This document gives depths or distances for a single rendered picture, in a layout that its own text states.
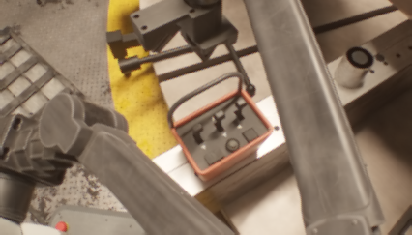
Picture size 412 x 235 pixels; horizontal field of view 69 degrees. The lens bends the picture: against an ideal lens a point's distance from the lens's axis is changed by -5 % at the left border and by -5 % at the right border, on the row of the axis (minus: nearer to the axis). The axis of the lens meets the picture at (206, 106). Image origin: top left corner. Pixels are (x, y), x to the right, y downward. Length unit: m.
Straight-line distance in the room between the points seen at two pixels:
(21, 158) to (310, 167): 0.42
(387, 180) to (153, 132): 1.06
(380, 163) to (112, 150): 1.12
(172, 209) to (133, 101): 1.42
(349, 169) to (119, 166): 0.25
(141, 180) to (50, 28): 1.95
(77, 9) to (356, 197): 2.17
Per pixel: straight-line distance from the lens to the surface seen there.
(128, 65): 1.41
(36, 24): 2.33
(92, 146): 0.41
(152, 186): 0.34
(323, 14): 1.72
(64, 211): 1.32
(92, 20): 2.18
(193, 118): 0.72
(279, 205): 1.18
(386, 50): 1.12
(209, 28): 0.46
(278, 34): 0.31
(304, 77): 0.29
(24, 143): 0.53
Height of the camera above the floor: 1.44
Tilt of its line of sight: 61 degrees down
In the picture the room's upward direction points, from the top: 2 degrees counter-clockwise
